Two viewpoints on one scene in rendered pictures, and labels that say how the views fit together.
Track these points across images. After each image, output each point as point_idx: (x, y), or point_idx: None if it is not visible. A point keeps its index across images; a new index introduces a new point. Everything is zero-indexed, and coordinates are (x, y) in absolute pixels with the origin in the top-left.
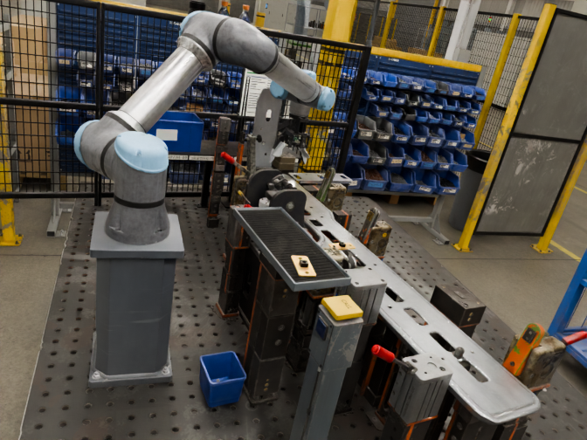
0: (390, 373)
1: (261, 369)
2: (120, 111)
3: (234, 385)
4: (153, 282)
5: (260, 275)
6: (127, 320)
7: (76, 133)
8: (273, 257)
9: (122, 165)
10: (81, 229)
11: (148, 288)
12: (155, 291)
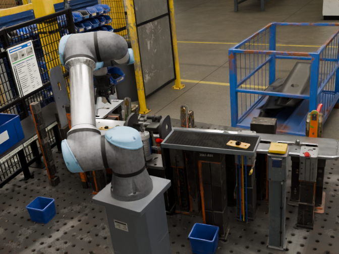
0: (266, 176)
1: (223, 216)
2: (80, 124)
3: (217, 235)
4: (162, 210)
5: (202, 168)
6: (157, 243)
7: (65, 154)
8: (225, 149)
9: (127, 151)
10: None
11: (161, 215)
12: (164, 214)
